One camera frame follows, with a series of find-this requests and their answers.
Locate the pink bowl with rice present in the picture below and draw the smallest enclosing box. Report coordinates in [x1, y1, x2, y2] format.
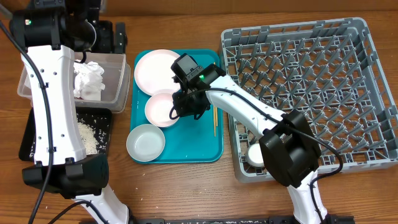
[145, 92, 178, 128]

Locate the white tissue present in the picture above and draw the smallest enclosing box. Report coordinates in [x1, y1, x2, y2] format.
[73, 62, 105, 101]

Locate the large white plate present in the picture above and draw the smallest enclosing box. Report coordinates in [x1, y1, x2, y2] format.
[134, 49, 180, 96]

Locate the grey bowl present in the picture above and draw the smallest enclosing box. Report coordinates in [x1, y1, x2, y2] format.
[126, 124, 165, 162]

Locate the small white cup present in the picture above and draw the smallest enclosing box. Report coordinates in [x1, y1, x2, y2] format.
[245, 143, 264, 168]

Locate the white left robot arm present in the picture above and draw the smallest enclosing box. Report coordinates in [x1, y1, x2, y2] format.
[3, 0, 134, 223]

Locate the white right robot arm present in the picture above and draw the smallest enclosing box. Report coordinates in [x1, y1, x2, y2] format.
[169, 54, 342, 223]

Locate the clear plastic waste bin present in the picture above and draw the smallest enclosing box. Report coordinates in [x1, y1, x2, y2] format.
[29, 47, 130, 116]

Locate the black food waste tray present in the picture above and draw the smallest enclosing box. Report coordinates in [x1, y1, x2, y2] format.
[19, 107, 113, 161]

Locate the grey dishwasher rack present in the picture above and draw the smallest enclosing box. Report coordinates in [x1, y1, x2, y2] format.
[220, 17, 397, 172]

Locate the wooden chopstick left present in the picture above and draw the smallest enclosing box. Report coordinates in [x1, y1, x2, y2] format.
[213, 106, 217, 137]

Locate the teal serving tray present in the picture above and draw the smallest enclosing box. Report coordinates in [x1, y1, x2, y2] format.
[130, 49, 224, 164]

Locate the spilled rice pile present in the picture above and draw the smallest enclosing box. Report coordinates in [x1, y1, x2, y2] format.
[77, 113, 109, 156]

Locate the cardboard back wall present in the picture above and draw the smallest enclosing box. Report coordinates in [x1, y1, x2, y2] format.
[101, 0, 397, 16]

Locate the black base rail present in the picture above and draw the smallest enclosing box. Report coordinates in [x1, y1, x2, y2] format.
[129, 215, 355, 224]

